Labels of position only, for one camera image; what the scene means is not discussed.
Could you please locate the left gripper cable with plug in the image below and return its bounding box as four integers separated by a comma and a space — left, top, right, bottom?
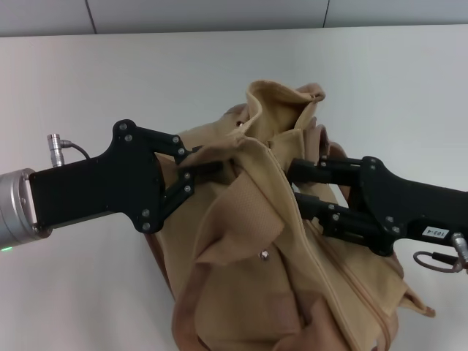
46, 134, 91, 168

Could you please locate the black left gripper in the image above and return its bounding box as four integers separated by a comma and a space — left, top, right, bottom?
29, 119, 224, 234

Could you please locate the gripper cable with plug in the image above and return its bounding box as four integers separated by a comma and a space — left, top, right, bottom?
412, 233, 468, 274
46, 134, 91, 168

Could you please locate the khaki canvas food bag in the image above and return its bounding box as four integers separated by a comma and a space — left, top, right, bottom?
144, 80, 437, 351

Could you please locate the right gripper cable with plug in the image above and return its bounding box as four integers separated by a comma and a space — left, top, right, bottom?
412, 233, 468, 274

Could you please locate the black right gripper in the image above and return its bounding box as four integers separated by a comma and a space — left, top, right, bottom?
287, 156, 468, 257

